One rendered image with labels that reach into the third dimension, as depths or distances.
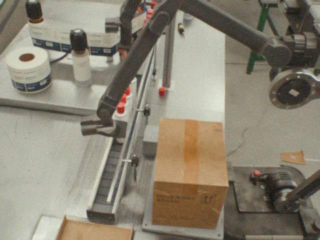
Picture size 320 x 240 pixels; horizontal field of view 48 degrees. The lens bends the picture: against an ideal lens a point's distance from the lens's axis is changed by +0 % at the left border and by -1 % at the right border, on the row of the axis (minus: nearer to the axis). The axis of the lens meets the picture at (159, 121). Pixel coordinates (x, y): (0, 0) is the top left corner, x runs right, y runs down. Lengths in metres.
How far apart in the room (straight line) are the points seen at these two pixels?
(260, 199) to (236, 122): 0.97
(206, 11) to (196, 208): 0.65
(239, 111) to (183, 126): 1.88
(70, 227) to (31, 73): 0.79
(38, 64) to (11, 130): 0.34
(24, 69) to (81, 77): 0.27
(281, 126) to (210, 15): 2.13
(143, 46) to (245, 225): 1.35
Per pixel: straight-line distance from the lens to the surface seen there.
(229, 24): 1.17
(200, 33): 2.50
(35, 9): 2.09
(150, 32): 1.14
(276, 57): 1.21
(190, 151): 1.27
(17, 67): 1.87
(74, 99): 1.85
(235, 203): 2.26
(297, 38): 1.25
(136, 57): 1.18
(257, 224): 2.21
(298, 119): 3.30
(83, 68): 1.86
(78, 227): 1.44
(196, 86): 2.02
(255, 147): 2.93
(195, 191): 1.22
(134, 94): 1.72
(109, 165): 1.53
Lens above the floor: 2.06
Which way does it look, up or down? 44 degrees down
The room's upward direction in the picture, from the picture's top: 4 degrees clockwise
